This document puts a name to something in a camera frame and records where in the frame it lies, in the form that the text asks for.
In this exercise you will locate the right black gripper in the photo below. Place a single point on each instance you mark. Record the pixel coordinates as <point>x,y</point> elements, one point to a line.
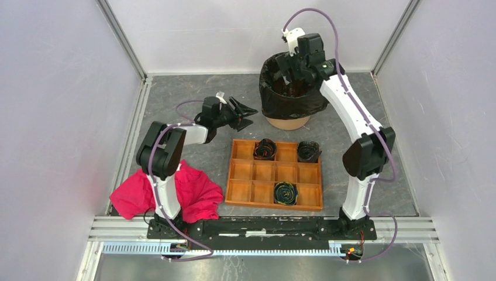
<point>286,62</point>

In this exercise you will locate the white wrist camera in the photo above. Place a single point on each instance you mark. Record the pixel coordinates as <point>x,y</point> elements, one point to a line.
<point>291,39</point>
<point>220,96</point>

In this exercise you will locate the rolled black bag, top right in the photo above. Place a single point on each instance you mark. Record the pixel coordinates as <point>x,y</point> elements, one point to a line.
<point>308,152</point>

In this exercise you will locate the black trash bag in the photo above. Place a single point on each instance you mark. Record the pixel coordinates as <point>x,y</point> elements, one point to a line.
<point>280,100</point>

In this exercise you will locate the red cloth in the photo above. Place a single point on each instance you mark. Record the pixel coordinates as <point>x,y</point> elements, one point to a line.
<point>197,195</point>

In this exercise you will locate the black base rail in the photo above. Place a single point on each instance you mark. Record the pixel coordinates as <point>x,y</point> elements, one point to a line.
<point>274,233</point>

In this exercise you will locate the rolled black bag, top middle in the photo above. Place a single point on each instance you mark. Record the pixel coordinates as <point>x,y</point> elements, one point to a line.
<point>265,150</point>

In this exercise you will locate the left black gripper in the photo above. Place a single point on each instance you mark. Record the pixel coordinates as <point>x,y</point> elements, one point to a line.
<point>238,123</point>

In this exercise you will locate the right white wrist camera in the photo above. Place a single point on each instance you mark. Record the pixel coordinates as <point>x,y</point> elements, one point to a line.
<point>291,39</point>

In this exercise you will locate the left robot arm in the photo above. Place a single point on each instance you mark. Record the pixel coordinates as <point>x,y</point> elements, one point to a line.
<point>159,154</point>

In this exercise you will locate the orange trash bin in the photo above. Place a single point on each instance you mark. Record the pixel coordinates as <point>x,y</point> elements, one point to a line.
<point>288,124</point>

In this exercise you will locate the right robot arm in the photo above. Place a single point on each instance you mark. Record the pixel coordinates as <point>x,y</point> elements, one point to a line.
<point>371,142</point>

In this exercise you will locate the orange wooden divider tray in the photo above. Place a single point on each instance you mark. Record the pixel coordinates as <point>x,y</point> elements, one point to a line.
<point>251,182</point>

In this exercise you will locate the rolled black bag, bottom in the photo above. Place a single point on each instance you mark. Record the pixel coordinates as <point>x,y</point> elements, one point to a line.
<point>285,193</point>

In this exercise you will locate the rolled black bag, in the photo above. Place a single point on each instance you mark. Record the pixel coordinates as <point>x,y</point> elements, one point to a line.
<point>308,152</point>
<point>265,150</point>
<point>285,193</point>

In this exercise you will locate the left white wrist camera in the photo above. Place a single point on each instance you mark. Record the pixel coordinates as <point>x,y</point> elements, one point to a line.
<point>220,96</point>

